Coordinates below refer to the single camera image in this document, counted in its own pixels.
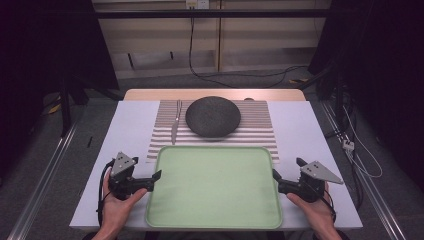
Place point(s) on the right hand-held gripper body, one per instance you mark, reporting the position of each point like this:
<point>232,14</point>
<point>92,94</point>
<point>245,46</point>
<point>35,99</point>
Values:
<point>308,181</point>

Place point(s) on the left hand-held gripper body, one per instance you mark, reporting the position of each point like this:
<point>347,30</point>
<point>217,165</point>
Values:
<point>124,176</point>

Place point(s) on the person's left hand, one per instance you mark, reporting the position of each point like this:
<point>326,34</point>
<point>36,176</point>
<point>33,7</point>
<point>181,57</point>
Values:
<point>117,208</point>

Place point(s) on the person's right hand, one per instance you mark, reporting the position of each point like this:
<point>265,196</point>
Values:
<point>315,213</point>

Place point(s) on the silver fork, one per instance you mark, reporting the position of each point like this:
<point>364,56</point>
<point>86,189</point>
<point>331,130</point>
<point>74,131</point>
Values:
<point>176,125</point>

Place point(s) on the white power adapter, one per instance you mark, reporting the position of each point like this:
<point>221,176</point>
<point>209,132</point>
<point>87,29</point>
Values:
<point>347,144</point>

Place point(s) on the striped placemat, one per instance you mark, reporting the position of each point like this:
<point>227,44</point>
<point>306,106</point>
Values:
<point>260,123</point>

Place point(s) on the green tray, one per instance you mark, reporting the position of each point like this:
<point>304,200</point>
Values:
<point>214,187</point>

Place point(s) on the dark grey plate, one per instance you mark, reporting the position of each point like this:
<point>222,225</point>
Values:
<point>213,116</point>

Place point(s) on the black metal stand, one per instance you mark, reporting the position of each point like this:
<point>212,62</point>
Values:
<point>66,100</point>

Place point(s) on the wall socket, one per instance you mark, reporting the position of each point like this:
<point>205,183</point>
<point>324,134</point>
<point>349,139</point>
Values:
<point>197,4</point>

